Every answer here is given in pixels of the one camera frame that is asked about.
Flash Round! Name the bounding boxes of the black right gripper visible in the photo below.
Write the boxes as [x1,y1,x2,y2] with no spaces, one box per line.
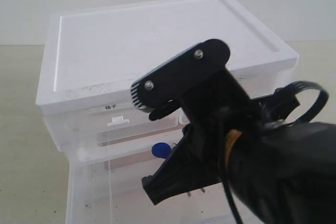
[141,69,299,205]

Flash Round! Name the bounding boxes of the bunch of metal keys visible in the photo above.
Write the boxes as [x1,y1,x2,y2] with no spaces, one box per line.
[142,142,205,205]

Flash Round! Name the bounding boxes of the wide clear drawer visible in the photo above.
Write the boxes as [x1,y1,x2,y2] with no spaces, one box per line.
[76,141,160,168]
[65,158,235,223]

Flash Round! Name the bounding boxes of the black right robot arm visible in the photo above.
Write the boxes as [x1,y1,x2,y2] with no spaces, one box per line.
[142,69,335,223]

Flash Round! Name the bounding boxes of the top left clear drawer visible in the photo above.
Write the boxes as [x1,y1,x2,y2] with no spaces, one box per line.
[75,107,180,145]

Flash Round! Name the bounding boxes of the white plastic drawer cabinet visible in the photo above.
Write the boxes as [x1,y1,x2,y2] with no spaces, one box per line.
[36,0,299,161]

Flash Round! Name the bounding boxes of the black camera cable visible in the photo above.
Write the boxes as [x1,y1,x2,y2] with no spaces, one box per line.
[217,81,330,224]

